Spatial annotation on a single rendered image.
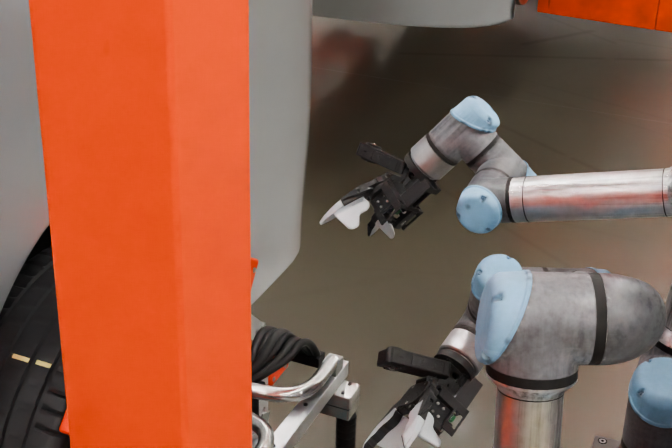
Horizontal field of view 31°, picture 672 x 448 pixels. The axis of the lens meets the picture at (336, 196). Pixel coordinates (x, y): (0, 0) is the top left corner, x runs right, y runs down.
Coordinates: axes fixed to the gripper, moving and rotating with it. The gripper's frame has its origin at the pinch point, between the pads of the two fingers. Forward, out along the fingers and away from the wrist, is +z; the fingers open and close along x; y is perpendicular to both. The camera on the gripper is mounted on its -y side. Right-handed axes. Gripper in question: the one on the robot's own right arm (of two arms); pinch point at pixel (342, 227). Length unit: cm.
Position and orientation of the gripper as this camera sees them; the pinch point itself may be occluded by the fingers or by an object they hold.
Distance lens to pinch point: 223.1
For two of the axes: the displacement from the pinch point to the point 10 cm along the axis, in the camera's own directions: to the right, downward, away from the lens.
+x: 6.0, 1.6, 7.8
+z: -6.7, 6.4, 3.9
